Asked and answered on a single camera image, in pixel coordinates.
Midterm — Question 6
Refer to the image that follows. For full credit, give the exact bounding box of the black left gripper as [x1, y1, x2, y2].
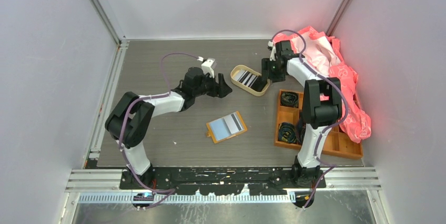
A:
[193, 70, 231, 98]

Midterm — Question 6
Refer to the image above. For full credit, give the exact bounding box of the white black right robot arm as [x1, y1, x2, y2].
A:
[254, 40, 343, 188]

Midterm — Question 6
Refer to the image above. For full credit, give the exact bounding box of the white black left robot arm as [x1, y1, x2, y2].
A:
[105, 67, 232, 189]

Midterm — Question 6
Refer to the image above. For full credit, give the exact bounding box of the stack of cards in tray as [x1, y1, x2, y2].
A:
[234, 70, 261, 90]

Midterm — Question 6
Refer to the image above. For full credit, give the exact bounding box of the beige oval card tray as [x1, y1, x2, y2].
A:
[230, 65, 271, 97]

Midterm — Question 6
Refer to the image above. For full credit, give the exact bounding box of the dark rolled tie rear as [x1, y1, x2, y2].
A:
[280, 91, 299, 108]

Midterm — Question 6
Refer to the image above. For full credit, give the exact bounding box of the dark rolled tie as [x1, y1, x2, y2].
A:
[277, 122, 298, 144]
[280, 91, 299, 108]

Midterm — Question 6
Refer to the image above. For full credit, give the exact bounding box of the wooden compartment organizer box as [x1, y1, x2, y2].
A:
[274, 89, 363, 159]

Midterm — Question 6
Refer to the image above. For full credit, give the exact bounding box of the pink white garment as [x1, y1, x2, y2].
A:
[268, 26, 371, 143]

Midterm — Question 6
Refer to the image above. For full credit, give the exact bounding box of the dark rolled tie front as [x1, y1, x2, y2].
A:
[277, 122, 298, 144]

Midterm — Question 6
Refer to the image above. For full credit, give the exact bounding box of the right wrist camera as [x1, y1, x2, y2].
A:
[267, 40, 277, 61]

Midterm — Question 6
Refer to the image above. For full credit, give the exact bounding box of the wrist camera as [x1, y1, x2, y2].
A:
[197, 57, 217, 78]
[267, 40, 277, 61]

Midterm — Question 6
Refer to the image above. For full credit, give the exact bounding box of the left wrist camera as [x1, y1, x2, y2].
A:
[197, 57, 217, 78]

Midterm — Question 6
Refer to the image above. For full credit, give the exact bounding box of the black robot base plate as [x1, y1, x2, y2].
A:
[141, 167, 326, 196]

